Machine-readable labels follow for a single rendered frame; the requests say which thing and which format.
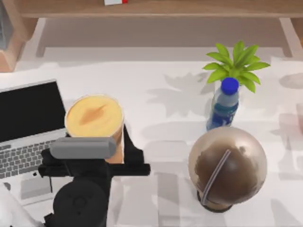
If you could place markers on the orange drink cup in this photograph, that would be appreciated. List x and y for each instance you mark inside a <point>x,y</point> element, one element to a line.
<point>94,116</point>

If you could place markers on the pale grey rounded box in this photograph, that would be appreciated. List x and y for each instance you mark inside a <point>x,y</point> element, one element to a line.
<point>82,147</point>

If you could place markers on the silver laptop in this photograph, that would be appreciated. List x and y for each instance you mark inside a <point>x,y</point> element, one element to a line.
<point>26,123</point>

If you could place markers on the brown globe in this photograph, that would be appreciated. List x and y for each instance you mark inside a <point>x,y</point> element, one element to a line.
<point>228,165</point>

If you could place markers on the clear bottle with blue cap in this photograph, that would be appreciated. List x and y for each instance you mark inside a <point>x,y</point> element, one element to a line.
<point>225,106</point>

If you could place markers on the wooden cabinet with grey inside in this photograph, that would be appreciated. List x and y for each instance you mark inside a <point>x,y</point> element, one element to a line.
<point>16,35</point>

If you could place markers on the green potted plant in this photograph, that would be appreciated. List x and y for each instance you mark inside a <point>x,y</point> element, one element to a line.
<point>239,63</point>

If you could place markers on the wooden desk shelf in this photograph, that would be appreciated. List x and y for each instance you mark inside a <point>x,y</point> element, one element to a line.
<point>151,10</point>

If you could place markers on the white and red box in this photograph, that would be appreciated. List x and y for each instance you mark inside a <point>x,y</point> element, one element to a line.
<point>113,2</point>

